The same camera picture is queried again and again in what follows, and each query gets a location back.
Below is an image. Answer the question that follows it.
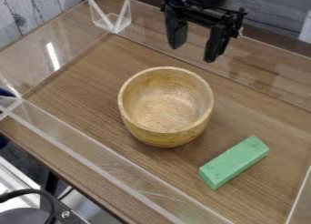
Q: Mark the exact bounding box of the black cable loop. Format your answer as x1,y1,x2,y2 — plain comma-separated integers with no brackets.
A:
0,188,58,224

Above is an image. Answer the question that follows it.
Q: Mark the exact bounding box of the black metal bracket with screw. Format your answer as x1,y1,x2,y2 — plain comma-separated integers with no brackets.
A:
39,191,90,224

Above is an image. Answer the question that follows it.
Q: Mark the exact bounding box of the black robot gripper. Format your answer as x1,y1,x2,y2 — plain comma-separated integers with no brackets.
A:
160,0,249,63

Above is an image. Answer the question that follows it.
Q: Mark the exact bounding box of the green rectangular block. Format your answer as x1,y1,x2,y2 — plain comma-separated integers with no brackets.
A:
198,136,270,190

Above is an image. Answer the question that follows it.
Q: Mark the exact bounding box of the clear acrylic tray enclosure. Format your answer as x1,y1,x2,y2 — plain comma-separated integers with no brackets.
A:
0,0,311,224

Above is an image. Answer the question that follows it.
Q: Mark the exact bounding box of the light wooden bowl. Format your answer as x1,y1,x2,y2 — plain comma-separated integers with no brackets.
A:
118,66,214,148

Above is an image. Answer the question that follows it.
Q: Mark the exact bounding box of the blue object at left edge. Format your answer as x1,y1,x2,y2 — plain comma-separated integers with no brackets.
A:
0,87,15,97

